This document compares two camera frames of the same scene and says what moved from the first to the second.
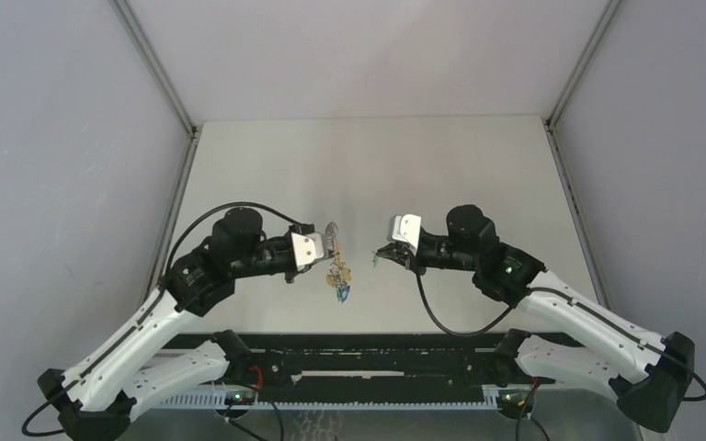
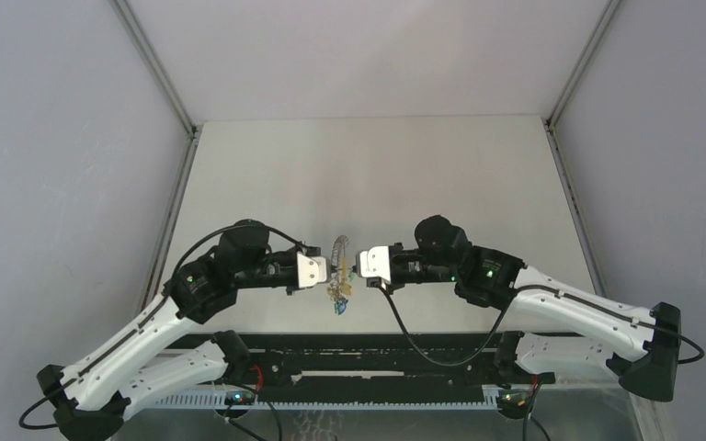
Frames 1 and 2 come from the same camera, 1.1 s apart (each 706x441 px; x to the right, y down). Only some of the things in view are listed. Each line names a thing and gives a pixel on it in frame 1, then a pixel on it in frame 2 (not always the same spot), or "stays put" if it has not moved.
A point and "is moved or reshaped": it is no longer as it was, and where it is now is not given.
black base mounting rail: (366, 367) stays put
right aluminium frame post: (553, 117) stays put
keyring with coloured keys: (340, 273) is moved or reshaped
